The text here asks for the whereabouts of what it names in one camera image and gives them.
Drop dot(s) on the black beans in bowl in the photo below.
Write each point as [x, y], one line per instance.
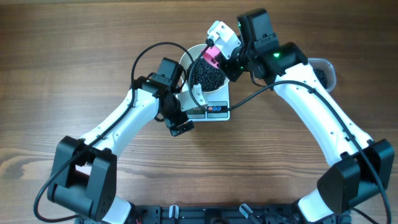
[207, 76]

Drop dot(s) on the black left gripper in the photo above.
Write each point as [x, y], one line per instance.
[172, 122]

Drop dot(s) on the clear plastic container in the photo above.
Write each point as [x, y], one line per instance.
[329, 69]

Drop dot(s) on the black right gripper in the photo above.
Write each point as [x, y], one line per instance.
[224, 65]

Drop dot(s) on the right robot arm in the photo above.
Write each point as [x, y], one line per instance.
[359, 168]

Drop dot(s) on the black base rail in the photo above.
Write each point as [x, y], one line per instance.
[279, 213]

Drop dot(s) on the pink scoop blue handle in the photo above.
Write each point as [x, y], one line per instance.
[210, 56]

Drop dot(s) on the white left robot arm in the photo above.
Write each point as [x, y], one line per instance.
[83, 177]

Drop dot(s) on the black beans in container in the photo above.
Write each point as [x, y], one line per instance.
[321, 75]

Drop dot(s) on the white bowl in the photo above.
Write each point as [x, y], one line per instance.
[195, 51]

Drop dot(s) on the white digital kitchen scale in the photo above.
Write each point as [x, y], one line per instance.
[217, 100]

